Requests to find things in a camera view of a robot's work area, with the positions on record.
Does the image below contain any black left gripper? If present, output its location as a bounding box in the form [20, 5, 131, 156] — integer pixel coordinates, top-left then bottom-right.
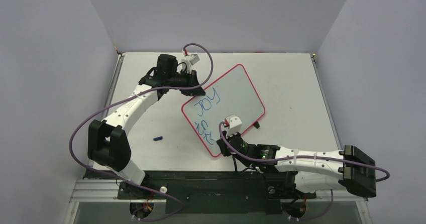
[167, 69, 205, 97]

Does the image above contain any pink framed whiteboard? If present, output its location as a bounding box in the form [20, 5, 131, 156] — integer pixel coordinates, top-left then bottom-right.
[181, 64, 266, 157]

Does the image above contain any blue marker cap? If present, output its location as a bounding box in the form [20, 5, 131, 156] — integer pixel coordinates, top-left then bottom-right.
[153, 136, 163, 141]

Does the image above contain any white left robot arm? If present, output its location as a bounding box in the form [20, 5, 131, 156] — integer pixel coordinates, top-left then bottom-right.
[87, 54, 205, 199]

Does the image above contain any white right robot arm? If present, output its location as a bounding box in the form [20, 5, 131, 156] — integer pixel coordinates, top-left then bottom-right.
[217, 134, 377, 198]

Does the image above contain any black whiteboard foot clip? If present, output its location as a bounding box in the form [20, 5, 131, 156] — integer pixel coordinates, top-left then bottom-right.
[253, 121, 260, 129]

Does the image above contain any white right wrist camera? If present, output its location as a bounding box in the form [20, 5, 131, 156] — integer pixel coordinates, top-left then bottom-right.
[225, 115, 242, 138]

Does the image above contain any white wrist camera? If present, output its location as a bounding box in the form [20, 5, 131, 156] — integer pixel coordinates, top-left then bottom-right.
[181, 54, 199, 73]
[225, 115, 242, 138]

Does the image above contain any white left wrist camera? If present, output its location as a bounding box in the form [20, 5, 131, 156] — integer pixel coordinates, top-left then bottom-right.
[181, 54, 199, 73]

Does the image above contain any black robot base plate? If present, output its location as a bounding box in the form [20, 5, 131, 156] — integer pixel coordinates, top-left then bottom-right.
[84, 170, 317, 217]

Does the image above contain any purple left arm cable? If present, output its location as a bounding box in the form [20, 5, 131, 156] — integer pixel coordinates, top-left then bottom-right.
[68, 43, 214, 222]

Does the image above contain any aluminium frame rail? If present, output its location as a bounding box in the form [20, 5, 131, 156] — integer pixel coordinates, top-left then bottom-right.
[70, 179, 367, 203]

